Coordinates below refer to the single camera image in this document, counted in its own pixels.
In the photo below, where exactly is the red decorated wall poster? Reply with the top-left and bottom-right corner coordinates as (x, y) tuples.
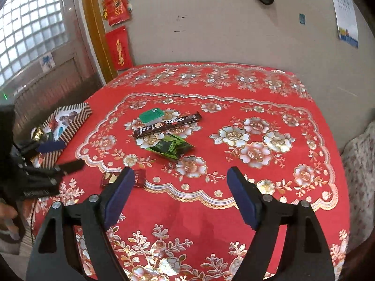
(102, 0), (132, 26)

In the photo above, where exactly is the striped cardboard box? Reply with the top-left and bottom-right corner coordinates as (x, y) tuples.
(31, 103), (93, 169)

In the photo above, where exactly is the dark red snack packet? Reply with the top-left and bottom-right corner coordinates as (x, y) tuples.
(101, 170), (146, 188)

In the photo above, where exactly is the glass block window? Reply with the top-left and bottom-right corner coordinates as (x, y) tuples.
(0, 0), (66, 90)

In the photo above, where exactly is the small green packet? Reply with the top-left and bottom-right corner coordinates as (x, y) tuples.
(139, 107), (165, 123)

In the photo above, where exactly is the blue white sticker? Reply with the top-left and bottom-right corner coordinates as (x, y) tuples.
(39, 52), (56, 72)

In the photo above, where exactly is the wall calendar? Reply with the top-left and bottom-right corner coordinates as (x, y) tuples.
(326, 0), (359, 49)

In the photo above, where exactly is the red floral tablecloth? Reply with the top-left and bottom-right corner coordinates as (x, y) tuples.
(28, 62), (352, 281)

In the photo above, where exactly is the yellow door frame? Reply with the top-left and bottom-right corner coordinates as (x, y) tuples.
(79, 0), (118, 84)

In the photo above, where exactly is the person's left hand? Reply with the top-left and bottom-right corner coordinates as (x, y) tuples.
(0, 203), (19, 236)

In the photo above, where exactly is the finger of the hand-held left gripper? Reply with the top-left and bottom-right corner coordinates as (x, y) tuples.
(25, 159), (85, 182)
(18, 140), (65, 156)

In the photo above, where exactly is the dark brown coffee stick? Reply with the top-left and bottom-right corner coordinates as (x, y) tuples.
(133, 112), (203, 139)

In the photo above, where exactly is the brown slatted panel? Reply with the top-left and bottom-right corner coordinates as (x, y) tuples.
(15, 55), (103, 119)

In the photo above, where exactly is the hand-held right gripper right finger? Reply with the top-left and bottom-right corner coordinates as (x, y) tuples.
(227, 167), (336, 281)

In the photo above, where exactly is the red gold-print wall poster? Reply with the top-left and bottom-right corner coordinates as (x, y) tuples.
(105, 26), (132, 71)

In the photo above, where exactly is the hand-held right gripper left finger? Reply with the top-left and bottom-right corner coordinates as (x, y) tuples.
(26, 167), (136, 281)

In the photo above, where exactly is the floral cloth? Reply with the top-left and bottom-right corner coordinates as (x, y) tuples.
(340, 123), (375, 258)

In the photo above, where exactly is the green snack packet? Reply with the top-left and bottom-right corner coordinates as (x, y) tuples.
(146, 133), (195, 160)

